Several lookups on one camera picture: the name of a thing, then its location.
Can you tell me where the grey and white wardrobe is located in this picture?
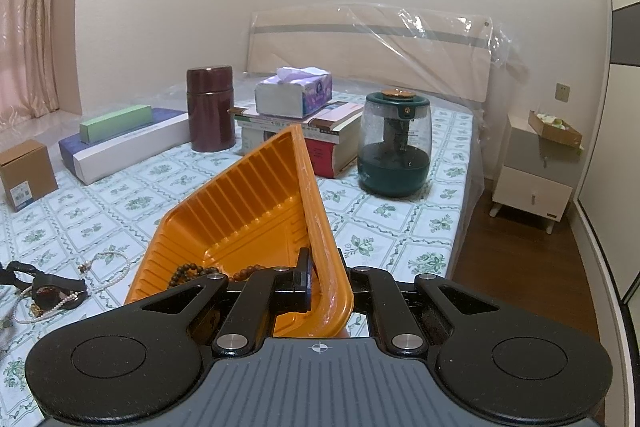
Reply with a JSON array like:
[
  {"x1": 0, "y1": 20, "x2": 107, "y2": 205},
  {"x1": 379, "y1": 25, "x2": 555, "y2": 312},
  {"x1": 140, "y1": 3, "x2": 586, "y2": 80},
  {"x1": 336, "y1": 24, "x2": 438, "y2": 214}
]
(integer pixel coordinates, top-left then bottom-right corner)
[{"x1": 571, "y1": 0, "x2": 640, "y2": 308}]

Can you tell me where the thin book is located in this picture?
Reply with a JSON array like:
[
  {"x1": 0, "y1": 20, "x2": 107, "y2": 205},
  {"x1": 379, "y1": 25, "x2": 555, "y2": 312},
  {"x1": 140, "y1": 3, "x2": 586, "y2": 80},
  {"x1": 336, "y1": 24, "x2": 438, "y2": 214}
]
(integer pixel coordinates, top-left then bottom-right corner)
[{"x1": 228, "y1": 103, "x2": 331, "y2": 130}]

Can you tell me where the orange plastic tray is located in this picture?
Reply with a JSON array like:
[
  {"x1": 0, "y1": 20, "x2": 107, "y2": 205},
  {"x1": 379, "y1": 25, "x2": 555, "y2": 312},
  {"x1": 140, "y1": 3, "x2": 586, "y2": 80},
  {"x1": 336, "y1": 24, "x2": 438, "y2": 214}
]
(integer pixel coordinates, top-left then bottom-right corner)
[{"x1": 123, "y1": 123, "x2": 355, "y2": 339}]

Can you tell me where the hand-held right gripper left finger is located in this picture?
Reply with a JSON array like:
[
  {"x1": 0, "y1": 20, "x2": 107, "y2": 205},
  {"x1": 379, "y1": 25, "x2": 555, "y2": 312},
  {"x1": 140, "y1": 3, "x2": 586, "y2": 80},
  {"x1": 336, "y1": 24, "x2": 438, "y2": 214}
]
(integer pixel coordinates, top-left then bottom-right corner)
[{"x1": 124, "y1": 247, "x2": 314, "y2": 356}]

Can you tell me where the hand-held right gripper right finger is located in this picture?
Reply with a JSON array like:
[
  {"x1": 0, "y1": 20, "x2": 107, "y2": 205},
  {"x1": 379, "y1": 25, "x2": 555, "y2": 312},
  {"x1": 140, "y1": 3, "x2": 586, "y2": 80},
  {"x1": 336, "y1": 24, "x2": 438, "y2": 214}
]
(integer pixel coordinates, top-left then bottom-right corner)
[{"x1": 344, "y1": 265, "x2": 502, "y2": 356}]

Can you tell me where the purple tissue pack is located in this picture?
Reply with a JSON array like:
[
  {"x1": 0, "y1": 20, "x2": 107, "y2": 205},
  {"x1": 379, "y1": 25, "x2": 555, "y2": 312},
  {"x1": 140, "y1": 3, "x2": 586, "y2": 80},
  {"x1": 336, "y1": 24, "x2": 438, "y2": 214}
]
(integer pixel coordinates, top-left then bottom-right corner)
[{"x1": 254, "y1": 66, "x2": 334, "y2": 118}]

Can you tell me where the pink curtain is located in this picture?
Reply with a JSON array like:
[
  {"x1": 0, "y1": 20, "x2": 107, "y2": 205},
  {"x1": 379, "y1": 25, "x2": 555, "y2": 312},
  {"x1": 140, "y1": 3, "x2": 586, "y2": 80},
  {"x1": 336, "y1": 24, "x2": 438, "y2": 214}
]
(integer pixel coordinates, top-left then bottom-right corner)
[{"x1": 0, "y1": 0, "x2": 85, "y2": 124}]

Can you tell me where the green glass humidifier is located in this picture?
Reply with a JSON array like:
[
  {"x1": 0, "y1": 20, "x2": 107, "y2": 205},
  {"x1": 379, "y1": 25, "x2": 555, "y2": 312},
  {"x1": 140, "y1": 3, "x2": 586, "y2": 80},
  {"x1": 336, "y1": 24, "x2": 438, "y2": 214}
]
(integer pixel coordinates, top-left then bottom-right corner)
[{"x1": 355, "y1": 89, "x2": 434, "y2": 198}]

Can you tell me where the plastic-wrapped headboard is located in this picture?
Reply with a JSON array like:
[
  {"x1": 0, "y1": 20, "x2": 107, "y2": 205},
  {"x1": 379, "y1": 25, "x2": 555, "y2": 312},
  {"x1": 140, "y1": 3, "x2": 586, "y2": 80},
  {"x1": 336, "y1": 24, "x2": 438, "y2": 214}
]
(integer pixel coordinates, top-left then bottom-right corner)
[{"x1": 247, "y1": 4, "x2": 521, "y2": 104}]

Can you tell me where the green long box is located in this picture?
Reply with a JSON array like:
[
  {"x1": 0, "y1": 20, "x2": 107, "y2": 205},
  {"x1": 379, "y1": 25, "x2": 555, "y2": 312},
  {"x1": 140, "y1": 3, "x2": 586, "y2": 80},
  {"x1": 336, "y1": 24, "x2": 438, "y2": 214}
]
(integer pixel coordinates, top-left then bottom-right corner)
[{"x1": 79, "y1": 104, "x2": 154, "y2": 144}]

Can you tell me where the shallow cardboard tray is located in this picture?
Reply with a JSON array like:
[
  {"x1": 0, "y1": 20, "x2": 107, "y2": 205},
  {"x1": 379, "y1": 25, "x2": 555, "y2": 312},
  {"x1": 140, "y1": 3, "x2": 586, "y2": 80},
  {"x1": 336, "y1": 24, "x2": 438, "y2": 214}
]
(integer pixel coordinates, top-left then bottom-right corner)
[{"x1": 528, "y1": 109, "x2": 584, "y2": 150}]

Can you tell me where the dark red cylindrical canister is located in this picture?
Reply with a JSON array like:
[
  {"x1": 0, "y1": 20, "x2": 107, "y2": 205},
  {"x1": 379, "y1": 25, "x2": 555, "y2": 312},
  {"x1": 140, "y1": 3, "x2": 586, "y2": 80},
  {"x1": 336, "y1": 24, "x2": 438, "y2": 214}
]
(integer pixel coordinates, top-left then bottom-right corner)
[{"x1": 186, "y1": 65, "x2": 237, "y2": 153}]

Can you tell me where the white and grey nightstand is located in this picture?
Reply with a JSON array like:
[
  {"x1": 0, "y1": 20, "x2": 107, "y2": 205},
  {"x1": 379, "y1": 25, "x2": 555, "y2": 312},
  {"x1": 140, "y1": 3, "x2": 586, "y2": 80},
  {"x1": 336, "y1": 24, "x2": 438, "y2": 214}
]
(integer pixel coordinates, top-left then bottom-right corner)
[{"x1": 492, "y1": 110, "x2": 584, "y2": 236}]

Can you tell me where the white pearl necklace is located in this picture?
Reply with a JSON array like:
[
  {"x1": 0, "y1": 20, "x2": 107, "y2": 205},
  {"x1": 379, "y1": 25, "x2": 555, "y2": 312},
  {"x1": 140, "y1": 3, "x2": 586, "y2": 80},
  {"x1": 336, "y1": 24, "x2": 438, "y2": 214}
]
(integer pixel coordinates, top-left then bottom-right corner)
[{"x1": 12, "y1": 250, "x2": 132, "y2": 324}]

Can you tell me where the thick white book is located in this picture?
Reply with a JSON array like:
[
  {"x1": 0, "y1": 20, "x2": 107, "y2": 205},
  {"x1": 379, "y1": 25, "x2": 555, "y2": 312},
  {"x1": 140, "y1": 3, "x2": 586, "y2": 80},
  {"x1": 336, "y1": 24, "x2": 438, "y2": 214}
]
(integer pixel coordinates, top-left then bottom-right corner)
[{"x1": 237, "y1": 124, "x2": 307, "y2": 158}]

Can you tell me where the stack of books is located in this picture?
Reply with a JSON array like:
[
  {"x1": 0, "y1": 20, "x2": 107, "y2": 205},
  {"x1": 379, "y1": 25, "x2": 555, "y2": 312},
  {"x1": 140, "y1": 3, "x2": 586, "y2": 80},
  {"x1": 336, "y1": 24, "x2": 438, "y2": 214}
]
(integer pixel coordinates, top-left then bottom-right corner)
[{"x1": 302, "y1": 103, "x2": 365, "y2": 180}]

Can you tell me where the brown cardboard box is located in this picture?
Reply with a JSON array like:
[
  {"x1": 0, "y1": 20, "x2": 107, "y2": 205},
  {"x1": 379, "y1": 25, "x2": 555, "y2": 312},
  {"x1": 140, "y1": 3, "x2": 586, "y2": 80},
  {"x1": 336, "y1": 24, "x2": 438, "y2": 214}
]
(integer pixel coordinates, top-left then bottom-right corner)
[{"x1": 0, "y1": 139, "x2": 59, "y2": 213}]

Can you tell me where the blue and white long box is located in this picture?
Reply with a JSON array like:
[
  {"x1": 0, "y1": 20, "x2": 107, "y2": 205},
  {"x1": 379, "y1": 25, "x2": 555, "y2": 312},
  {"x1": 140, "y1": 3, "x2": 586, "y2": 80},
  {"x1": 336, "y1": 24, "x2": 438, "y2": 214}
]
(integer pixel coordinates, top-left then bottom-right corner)
[{"x1": 58, "y1": 107, "x2": 192, "y2": 186}]

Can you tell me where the dark bead necklace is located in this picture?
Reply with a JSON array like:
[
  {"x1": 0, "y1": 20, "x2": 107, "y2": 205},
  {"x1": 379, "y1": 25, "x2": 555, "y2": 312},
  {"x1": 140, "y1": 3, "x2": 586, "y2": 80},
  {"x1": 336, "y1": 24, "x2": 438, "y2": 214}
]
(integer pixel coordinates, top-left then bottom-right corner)
[{"x1": 168, "y1": 261, "x2": 222, "y2": 289}]

